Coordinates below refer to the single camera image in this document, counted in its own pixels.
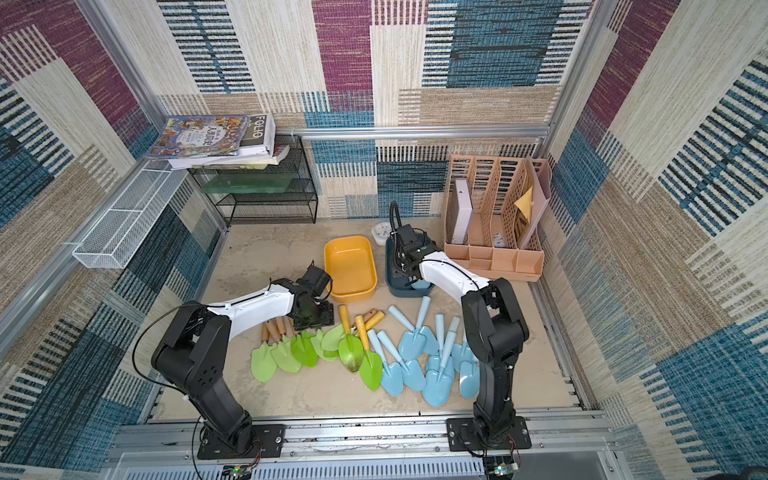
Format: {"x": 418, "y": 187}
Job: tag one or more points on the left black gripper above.
{"x": 327, "y": 318}

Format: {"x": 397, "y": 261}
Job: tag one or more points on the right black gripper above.
{"x": 407, "y": 264}

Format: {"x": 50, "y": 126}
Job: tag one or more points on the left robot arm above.
{"x": 192, "y": 352}

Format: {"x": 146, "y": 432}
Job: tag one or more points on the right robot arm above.
{"x": 494, "y": 324}

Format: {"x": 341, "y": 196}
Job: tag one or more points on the dark blue storage box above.
{"x": 400, "y": 286}

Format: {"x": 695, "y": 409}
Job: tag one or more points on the white box in organizer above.
{"x": 459, "y": 212}

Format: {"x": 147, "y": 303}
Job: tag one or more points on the yellow storage box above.
{"x": 350, "y": 263}

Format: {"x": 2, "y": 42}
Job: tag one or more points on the white round clock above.
{"x": 381, "y": 232}

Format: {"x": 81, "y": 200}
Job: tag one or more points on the pink desk file organizer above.
{"x": 501, "y": 243}

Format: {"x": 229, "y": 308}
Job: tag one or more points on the yellow paper in organizer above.
{"x": 524, "y": 204}

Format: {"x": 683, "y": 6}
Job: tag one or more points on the blue shovel large centre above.
{"x": 439, "y": 383}

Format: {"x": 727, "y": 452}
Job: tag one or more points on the green tray on shelf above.
{"x": 248, "y": 184}

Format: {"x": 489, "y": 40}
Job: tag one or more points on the white book stack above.
{"x": 258, "y": 148}

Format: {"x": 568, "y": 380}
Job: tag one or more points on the colorful picture book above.
{"x": 199, "y": 136}

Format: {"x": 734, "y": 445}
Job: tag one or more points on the dark green shovel yellow handle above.
{"x": 350, "y": 348}

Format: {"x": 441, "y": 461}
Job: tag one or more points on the green shovel yellow handle right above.
{"x": 371, "y": 369}

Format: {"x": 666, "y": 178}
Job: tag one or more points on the black wire shelf rack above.
{"x": 281, "y": 193}

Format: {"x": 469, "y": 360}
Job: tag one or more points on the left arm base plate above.
{"x": 261, "y": 441}

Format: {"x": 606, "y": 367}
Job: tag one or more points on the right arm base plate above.
{"x": 466, "y": 435}

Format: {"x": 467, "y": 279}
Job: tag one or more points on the white wire mesh basket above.
{"x": 115, "y": 238}

